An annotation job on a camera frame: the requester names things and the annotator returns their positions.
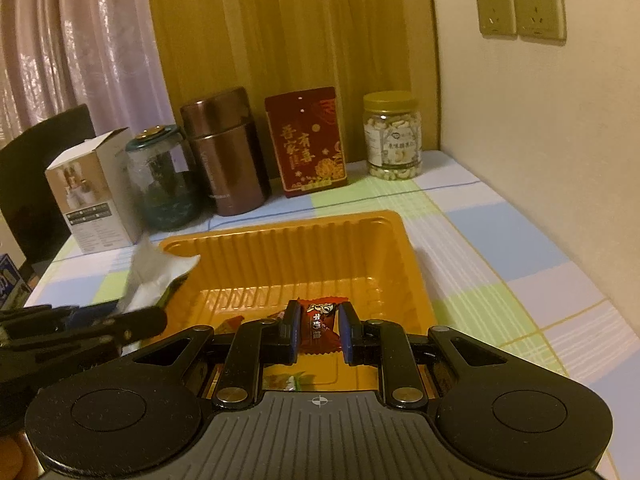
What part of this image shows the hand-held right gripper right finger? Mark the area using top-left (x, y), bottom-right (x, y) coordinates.
top-left (337, 301), bottom-right (518, 408)

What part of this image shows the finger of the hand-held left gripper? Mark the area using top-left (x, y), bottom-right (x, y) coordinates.
top-left (10, 306), bottom-right (168, 357)
top-left (60, 304), bottom-right (123, 329)

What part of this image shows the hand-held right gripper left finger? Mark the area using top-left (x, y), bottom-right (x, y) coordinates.
top-left (120, 300), bottom-right (304, 409)

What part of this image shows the dark red snack packet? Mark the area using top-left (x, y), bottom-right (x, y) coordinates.
top-left (295, 297), bottom-right (351, 356)

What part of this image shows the silver foil snack packet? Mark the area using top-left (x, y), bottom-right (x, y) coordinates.
top-left (117, 234), bottom-right (202, 317)

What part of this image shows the orange plastic tray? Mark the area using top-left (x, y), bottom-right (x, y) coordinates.
top-left (150, 210), bottom-right (438, 396)

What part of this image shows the blue milk carton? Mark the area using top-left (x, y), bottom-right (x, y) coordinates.
top-left (0, 253), bottom-right (31, 311)

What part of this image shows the white cardboard box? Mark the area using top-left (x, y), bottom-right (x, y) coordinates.
top-left (45, 127), bottom-right (146, 253)

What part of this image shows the dark glass jar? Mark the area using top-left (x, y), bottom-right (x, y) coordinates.
top-left (125, 125), bottom-right (203, 232)

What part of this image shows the black chair back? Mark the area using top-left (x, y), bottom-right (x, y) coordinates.
top-left (0, 104), bottom-right (97, 281)

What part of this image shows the brown metal thermos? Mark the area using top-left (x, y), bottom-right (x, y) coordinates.
top-left (180, 86), bottom-right (272, 217)

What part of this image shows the red gold tin box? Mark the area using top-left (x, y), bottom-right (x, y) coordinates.
top-left (265, 86), bottom-right (348, 198)

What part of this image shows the clear cashew jar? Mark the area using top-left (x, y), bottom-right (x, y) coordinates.
top-left (362, 91), bottom-right (424, 181)

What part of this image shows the pink sheer curtain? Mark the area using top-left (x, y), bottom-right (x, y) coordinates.
top-left (0, 0), bottom-right (176, 148)

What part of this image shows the wooden board panel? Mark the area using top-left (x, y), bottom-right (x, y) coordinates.
top-left (145, 0), bottom-right (443, 181)

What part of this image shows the beige wall socket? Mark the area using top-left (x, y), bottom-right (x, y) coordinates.
top-left (474, 0), bottom-right (518, 38)
top-left (511, 0), bottom-right (567, 41)

